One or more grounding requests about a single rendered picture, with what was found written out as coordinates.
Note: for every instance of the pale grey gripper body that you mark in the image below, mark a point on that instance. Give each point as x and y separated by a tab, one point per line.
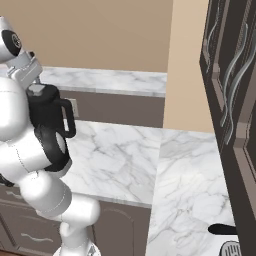
26	70

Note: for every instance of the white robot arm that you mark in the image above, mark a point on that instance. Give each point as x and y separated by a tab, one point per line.
20	156

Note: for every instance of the grey blender lid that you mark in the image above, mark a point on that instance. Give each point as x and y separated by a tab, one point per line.
36	89

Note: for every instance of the brown drawer front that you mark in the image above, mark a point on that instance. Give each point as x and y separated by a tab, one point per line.
10	196
33	233

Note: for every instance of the brown cupboard door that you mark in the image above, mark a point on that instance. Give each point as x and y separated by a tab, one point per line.
123	230

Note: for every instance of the dark brown tall cupboard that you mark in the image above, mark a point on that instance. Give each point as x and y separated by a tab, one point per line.
240	166

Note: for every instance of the grey slotted spatula head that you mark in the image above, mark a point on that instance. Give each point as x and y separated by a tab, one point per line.
231	248

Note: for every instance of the white wall socket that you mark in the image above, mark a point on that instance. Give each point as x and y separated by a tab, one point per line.
74	107

